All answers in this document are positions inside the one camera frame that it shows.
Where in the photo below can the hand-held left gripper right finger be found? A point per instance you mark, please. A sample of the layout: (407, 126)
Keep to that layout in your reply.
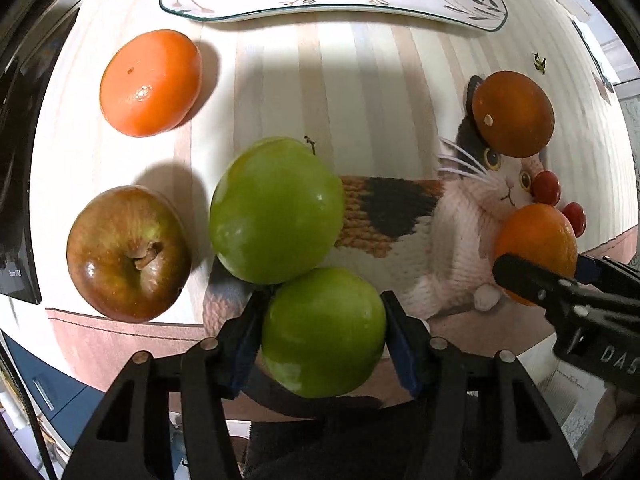
(404, 355)

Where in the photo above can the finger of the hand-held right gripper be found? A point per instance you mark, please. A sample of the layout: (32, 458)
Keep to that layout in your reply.
(530, 275)
(607, 272)

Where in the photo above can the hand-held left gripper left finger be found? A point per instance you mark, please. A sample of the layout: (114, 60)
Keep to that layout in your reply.
(246, 345)

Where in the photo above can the round orange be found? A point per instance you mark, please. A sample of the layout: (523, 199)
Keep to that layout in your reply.
(537, 235)

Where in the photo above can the small green apple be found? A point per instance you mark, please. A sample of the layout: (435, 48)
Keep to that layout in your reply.
(325, 332)

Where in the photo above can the person's right hand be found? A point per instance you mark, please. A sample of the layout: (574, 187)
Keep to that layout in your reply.
(622, 430)

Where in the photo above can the red cherry tomato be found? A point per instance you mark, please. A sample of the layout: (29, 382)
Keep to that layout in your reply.
(575, 217)
(546, 187)

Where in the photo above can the large green apple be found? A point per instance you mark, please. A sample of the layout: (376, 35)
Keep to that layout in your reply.
(275, 210)

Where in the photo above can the red apple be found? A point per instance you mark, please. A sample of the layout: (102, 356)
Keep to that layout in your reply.
(125, 255)

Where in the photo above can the dark brownish orange tangerine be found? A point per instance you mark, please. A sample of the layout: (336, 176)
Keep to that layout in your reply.
(515, 112)

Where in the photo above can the blue cabinet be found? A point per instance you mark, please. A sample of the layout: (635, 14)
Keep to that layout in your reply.
(45, 385)

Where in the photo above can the cat print tablecloth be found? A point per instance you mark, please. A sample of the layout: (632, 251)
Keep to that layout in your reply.
(320, 85)

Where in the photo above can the bright orange tangerine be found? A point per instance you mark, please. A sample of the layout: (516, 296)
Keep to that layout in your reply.
(150, 82)

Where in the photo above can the black laptop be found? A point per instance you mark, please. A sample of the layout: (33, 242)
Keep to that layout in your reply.
(20, 160)

